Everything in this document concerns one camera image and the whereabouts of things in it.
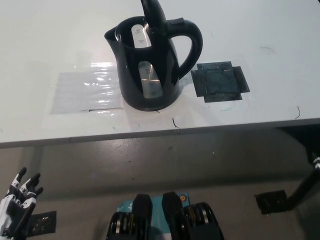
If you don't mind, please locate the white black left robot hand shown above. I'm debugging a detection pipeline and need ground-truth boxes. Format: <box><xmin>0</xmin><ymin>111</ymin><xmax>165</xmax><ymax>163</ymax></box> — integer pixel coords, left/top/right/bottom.
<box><xmin>0</xmin><ymin>167</ymin><xmax>44</xmax><ymax>239</ymax></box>

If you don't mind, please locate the black electric kettle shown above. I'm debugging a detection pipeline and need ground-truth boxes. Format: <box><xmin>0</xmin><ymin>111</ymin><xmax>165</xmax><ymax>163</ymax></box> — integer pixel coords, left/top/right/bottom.
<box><xmin>104</xmin><ymin>0</ymin><xmax>204</xmax><ymax>112</ymax></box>

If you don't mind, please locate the black kettle lid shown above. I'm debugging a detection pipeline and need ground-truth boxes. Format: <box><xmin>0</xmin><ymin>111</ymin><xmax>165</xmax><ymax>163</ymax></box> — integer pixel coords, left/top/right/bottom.
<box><xmin>140</xmin><ymin>0</ymin><xmax>169</xmax><ymax>33</ymax></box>

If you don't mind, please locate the black metal table leg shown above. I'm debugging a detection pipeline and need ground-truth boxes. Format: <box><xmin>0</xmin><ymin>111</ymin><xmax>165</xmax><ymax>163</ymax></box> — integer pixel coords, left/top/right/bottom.
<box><xmin>286</xmin><ymin>166</ymin><xmax>320</xmax><ymax>210</ymax></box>

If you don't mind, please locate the black table underframe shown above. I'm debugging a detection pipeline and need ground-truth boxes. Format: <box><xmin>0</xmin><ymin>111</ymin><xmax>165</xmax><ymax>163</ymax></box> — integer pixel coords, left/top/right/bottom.
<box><xmin>273</xmin><ymin>125</ymin><xmax>320</xmax><ymax>166</ymax></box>

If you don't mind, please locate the black tape square patch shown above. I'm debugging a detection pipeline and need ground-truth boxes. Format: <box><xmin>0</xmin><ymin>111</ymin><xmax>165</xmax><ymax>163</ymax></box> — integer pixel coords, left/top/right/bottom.
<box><xmin>190</xmin><ymin>59</ymin><xmax>251</xmax><ymax>103</ymax></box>

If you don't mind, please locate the clear plastic sheet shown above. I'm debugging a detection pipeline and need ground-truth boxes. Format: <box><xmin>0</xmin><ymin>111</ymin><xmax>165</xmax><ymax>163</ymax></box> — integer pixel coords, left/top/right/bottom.
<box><xmin>49</xmin><ymin>62</ymin><xmax>126</xmax><ymax>116</ymax></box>

